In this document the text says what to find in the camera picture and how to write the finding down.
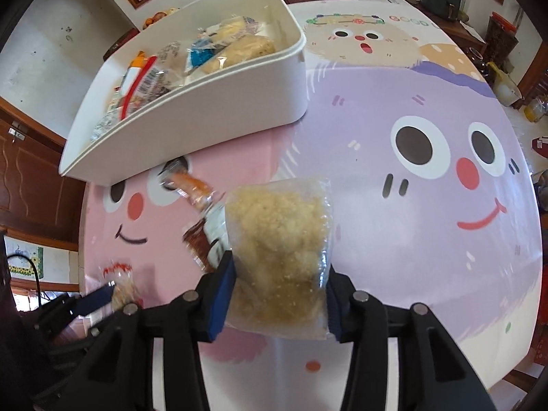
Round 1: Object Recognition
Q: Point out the clear red-topped snack packet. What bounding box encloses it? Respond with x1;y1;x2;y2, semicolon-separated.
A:
100;261;144;311

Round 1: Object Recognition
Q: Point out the brown ceramic jar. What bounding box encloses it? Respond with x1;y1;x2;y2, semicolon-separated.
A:
469;45;493;78

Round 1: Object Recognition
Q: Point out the colourful paper drawing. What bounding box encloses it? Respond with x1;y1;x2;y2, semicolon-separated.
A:
4;240;46;279

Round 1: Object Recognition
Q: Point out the white plastic storage bin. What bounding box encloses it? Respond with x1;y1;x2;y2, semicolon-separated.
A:
59;0;308;186

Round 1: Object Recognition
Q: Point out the white cheese cracker packet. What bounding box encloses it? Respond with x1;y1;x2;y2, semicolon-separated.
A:
201;15;264;48

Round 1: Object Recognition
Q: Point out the clear bread packet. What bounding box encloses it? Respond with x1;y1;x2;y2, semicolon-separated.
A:
203;34;277;73

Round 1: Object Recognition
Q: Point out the red white striped packet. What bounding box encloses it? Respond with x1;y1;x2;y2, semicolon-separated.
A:
113;51;172;114

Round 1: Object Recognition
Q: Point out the orange snack packet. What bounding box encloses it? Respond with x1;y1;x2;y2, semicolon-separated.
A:
160;167;223;215

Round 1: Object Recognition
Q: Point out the white yellow jug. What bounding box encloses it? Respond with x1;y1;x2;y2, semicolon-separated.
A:
488;62;521;105

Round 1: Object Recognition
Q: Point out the silver printed packet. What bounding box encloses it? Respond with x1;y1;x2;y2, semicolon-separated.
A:
89;109;121;143

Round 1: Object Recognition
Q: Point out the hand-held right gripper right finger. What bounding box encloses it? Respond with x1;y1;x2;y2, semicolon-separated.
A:
326;271;493;411

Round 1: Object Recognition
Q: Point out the dark red mesh bin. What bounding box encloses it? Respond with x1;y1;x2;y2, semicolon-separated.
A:
486;12;521;67

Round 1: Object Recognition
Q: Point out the clear crumbly rice snack packet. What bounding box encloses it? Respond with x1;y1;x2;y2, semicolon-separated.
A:
225;176;339;341

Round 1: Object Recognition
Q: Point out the fruit bowl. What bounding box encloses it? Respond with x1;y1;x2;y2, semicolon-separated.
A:
143;8;180;30

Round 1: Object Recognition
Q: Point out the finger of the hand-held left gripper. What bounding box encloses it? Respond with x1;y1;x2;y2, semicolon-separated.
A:
36;285;115;330
47;317;113;366

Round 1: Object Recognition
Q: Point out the blue snack packet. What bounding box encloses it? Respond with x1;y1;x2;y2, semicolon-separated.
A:
184;38;219;73

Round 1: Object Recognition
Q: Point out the brown wooden door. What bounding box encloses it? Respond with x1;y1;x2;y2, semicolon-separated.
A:
0;96;86;240

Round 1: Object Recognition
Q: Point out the brown white snack packet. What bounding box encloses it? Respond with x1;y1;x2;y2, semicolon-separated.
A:
183;208;232;272

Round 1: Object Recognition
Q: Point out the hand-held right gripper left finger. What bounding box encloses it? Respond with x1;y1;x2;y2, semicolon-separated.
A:
55;252;237;411

